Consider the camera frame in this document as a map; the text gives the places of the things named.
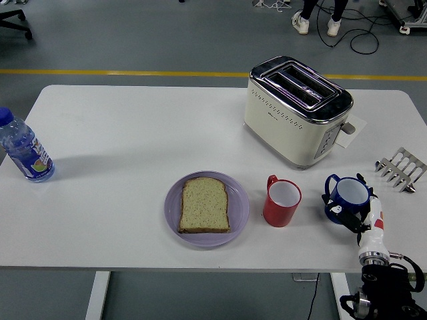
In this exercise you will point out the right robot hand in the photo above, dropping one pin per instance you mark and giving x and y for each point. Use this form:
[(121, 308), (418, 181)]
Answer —
[(373, 236)]

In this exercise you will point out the blue enamel cup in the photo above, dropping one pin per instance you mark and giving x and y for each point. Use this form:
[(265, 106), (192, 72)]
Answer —
[(350, 191)]

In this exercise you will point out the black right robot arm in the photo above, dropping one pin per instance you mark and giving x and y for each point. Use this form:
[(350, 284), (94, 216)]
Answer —
[(387, 290)]

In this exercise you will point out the red enamel cup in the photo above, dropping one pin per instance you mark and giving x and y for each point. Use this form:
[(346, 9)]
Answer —
[(278, 215)]

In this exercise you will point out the slice of bread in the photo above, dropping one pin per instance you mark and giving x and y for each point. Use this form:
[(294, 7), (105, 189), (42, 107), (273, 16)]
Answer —
[(204, 206)]

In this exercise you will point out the white table leg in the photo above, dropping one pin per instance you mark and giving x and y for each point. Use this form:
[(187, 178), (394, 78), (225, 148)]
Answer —
[(338, 283), (97, 296)]

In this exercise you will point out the silver metal toast rack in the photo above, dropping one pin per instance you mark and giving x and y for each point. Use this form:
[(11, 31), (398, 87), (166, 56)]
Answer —
[(400, 166)]

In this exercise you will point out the grey box under table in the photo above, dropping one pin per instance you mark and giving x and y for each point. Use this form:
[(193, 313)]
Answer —
[(302, 277)]

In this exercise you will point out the white paper sheet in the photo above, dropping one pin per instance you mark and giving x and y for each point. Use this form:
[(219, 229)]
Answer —
[(357, 125)]

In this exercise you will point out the cream and chrome toaster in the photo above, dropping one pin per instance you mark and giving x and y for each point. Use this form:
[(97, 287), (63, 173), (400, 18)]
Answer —
[(283, 133)]

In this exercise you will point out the purple plate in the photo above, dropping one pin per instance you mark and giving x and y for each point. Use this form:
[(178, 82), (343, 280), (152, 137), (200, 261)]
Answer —
[(238, 206)]

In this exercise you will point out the metal equipment cart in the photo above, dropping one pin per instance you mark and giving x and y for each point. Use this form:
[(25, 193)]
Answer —
[(412, 20)]

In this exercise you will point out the person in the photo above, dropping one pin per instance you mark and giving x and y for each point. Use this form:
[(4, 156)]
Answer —
[(302, 23)]

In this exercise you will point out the plastic bottle with blue cap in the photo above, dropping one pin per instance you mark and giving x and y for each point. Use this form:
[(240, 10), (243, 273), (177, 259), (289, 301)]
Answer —
[(28, 153)]

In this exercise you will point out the black office chair base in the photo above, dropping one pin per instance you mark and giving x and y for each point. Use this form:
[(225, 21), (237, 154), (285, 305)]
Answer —
[(15, 16)]

